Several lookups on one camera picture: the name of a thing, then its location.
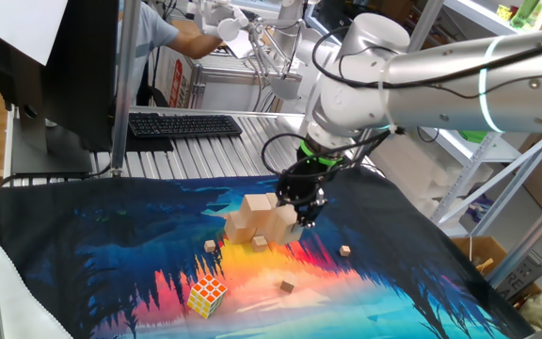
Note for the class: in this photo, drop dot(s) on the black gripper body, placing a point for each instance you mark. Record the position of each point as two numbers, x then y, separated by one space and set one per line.
306 181

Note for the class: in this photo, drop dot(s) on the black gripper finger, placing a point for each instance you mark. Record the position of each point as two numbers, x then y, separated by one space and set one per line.
315 212
282 190

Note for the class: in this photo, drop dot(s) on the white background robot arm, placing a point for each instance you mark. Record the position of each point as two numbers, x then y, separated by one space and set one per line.
290 47

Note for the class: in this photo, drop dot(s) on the person's forearm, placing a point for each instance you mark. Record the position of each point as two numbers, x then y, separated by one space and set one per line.
196 44

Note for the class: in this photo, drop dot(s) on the small wooden cube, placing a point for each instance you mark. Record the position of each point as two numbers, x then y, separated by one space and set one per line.
259 244
288 285
210 246
345 251

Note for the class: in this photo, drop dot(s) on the white foam packing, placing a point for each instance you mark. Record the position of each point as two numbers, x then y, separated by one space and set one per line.
412 165

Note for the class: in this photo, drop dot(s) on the black keyboard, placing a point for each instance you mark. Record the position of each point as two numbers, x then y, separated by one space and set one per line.
181 124

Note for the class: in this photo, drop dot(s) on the Rubik's cube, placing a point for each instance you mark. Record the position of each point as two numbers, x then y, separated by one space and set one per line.
207 295

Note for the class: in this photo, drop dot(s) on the red white printed box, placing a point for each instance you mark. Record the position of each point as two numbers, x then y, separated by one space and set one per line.
175 82

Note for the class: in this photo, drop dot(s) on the cardboard box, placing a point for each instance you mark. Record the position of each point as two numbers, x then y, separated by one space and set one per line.
478 249

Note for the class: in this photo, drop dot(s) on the black storage crate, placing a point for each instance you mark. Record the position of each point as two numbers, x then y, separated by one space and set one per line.
332 14

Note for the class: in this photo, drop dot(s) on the green packet with sticks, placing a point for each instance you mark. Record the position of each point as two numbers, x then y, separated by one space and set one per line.
473 136

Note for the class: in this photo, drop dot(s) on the forest sunset printed cloth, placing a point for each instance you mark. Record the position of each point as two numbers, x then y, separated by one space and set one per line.
111 226

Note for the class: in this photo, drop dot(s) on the white robotic hand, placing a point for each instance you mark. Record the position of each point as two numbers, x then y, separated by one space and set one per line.
221 19

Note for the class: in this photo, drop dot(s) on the person in blue shirt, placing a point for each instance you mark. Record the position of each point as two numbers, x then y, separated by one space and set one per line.
146 33

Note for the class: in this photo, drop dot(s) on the grey label plate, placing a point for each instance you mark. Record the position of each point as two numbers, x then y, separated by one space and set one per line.
522 275

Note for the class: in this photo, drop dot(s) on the black computer monitor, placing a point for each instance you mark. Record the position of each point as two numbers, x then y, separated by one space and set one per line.
78 70

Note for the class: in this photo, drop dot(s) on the clear plastic bag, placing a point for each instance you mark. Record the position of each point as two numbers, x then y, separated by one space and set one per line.
539 311

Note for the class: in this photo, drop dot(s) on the green bottle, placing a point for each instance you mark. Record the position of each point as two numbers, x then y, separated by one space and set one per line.
525 11

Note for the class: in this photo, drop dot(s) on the white paper sheet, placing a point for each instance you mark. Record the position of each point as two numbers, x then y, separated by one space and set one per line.
21 23

